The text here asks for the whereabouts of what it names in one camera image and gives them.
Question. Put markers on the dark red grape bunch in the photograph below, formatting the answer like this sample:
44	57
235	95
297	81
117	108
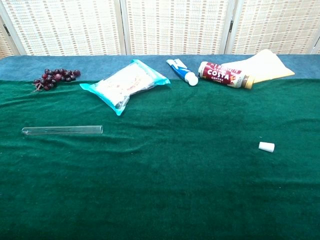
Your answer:
53	76

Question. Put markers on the blue table cover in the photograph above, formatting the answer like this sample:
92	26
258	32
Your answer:
100	65

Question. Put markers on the white rubber stopper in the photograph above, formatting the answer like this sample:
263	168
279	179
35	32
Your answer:
266	146

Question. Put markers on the dark green velvet cloth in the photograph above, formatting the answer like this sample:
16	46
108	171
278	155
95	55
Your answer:
160	175

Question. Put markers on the woven bamboo folding screen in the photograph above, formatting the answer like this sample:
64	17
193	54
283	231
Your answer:
175	25

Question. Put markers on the yellow folded cloth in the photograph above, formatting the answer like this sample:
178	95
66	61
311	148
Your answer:
280	75

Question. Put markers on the teal-edged clear snack packet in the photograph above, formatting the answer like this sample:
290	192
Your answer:
122	85

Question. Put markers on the blue white toothpaste tube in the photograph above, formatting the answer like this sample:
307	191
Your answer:
182	71

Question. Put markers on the red Costa coffee bottle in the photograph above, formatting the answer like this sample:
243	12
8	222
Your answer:
220	73

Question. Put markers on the white folded cloth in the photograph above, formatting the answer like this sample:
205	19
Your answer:
260	63

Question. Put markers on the transparent glass test tube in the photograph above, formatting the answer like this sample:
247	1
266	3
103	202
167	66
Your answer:
62	130

